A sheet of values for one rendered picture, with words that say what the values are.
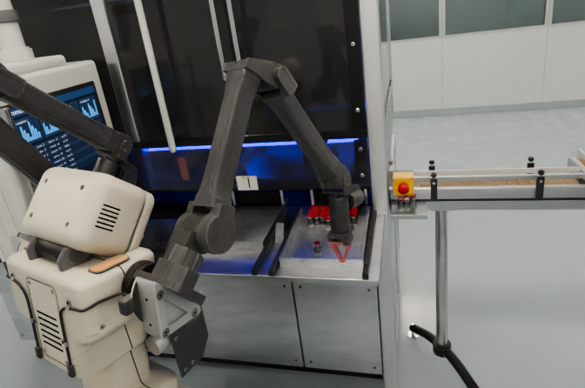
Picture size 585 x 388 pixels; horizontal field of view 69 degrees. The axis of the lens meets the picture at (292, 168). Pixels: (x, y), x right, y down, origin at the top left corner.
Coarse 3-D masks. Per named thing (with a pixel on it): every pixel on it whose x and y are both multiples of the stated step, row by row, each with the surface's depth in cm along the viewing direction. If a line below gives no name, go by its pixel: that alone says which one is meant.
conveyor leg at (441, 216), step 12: (444, 216) 167; (444, 228) 169; (444, 240) 171; (444, 252) 173; (444, 264) 175; (444, 276) 177; (444, 288) 179; (444, 300) 182; (444, 312) 184; (444, 324) 186; (444, 336) 188
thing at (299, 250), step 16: (304, 224) 157; (368, 224) 149; (288, 240) 143; (304, 240) 147; (320, 240) 145; (288, 256) 139; (304, 256) 138; (320, 256) 136; (336, 256) 135; (352, 256) 134
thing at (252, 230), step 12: (288, 204) 174; (240, 216) 171; (252, 216) 169; (264, 216) 168; (276, 216) 159; (240, 228) 161; (252, 228) 160; (264, 228) 159; (240, 240) 152; (252, 240) 151; (264, 240) 144
